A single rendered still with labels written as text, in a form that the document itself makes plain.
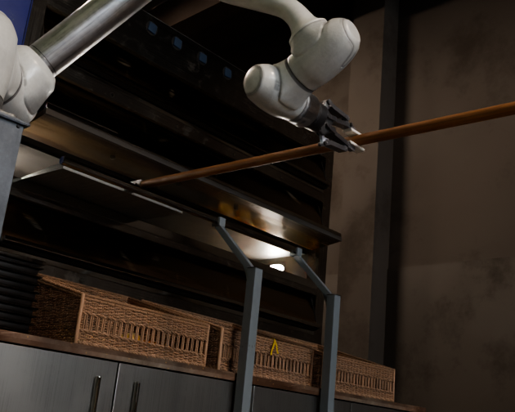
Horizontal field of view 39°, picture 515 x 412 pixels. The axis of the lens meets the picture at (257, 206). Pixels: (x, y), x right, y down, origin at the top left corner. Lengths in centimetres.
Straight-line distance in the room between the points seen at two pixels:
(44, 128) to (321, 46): 138
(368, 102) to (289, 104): 390
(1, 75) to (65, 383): 88
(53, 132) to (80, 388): 104
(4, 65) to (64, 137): 107
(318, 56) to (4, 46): 72
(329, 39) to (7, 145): 75
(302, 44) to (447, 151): 368
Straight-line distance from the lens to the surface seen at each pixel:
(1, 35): 179
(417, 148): 543
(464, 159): 519
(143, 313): 235
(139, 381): 229
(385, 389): 342
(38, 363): 209
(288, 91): 170
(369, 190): 530
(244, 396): 253
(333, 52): 166
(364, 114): 558
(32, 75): 193
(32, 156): 298
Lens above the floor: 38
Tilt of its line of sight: 18 degrees up
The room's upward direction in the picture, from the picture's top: 6 degrees clockwise
